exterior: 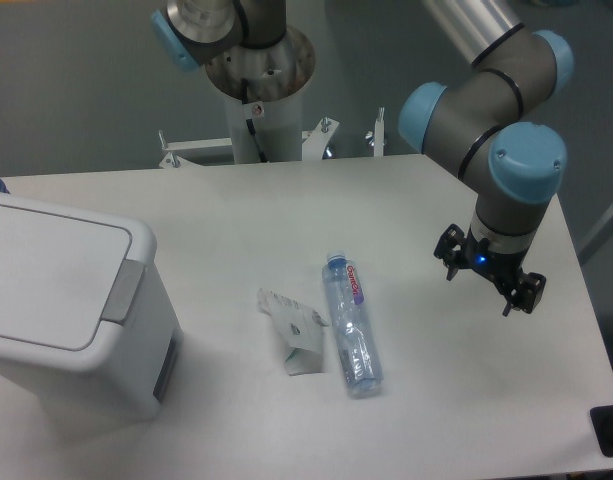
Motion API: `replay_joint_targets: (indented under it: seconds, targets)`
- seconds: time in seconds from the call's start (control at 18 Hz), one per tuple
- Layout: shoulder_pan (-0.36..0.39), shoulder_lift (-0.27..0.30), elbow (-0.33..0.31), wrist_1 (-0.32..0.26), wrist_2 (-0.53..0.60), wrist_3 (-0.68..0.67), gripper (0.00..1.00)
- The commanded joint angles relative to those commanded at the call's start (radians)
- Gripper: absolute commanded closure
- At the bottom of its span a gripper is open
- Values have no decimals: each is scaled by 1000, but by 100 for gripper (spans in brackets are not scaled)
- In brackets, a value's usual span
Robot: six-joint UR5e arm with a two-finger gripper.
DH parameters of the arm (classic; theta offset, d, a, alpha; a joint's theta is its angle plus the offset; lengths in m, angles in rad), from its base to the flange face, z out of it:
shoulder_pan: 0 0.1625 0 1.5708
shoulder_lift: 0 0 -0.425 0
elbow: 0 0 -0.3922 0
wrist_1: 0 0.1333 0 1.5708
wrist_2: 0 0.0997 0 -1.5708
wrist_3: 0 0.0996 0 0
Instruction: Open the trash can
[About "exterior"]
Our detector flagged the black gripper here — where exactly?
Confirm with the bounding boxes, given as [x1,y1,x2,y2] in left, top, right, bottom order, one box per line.
[433,224,546,316]

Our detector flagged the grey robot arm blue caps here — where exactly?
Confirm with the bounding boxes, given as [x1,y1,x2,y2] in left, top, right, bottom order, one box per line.
[151,1,574,313]

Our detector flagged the white trash can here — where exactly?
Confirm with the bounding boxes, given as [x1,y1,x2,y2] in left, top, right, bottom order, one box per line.
[0,193,183,420]

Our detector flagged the clear plastic water bottle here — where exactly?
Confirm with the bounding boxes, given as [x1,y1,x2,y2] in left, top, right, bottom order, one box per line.
[322,251,384,399]

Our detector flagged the black clamp at table edge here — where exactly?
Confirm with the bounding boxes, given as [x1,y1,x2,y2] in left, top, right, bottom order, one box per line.
[590,405,613,458]

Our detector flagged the crumpled white paper carton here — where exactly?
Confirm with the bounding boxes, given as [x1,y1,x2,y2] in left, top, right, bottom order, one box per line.
[257,288,328,376]

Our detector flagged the white frame right edge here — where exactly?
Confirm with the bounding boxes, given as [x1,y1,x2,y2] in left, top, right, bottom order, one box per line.
[578,202,613,265]

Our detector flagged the white pedestal foot frame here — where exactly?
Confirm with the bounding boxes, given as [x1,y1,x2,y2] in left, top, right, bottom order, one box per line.
[157,106,388,169]

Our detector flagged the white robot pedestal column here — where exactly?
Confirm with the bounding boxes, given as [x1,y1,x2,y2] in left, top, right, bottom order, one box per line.
[204,25,317,164]

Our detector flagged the black cable on pedestal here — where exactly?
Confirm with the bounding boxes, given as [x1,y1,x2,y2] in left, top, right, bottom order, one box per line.
[240,77,268,164]

